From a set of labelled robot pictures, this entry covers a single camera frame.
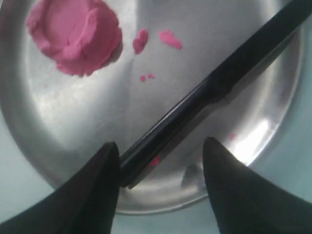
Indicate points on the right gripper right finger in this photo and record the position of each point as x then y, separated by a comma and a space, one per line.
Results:
243, 202

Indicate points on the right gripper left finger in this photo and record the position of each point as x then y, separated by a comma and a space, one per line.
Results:
85, 204

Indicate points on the black knife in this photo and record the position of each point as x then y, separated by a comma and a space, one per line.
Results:
253, 53

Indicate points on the pink clay lump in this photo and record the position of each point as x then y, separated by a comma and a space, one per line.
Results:
80, 36

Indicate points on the small pink clay crumbs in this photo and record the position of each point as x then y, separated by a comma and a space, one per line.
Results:
144, 77

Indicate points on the pink clay crumb left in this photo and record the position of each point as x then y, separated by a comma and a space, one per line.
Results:
140, 41

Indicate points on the pink clay crumb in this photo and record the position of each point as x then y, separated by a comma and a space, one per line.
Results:
169, 38
140, 41

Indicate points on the round steel plate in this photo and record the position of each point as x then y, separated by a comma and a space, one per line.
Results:
59, 121

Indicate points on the pink clay crumb upper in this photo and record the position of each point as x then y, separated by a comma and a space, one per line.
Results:
169, 38

